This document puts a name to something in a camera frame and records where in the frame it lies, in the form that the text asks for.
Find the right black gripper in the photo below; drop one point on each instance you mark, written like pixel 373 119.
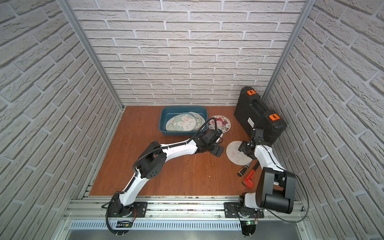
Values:
pixel 243 146

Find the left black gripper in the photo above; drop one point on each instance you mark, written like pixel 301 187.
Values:
pixel 217 149

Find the green bunny coaster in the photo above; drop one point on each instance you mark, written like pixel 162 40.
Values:
pixel 184 122

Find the green tulip coaster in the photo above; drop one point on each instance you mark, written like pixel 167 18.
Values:
pixel 199 120

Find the white alpaca coaster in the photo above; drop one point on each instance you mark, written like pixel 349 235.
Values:
pixel 170 124

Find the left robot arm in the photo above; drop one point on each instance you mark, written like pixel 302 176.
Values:
pixel 151 163

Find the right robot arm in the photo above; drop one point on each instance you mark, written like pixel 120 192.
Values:
pixel 276 186

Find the teal plastic storage box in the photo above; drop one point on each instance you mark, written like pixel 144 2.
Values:
pixel 170 112

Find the pale moon bunny coaster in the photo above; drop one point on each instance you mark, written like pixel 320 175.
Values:
pixel 235 156

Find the yellow black screwdriver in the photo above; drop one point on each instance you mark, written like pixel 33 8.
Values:
pixel 244 169

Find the red rose floral coaster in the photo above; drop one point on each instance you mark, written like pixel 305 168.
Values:
pixel 223 123

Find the red black screwdriver tool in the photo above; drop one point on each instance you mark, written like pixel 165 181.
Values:
pixel 248 181

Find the black tool case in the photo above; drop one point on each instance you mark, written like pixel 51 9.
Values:
pixel 252 113

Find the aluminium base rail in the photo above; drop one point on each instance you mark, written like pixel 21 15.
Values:
pixel 220 213

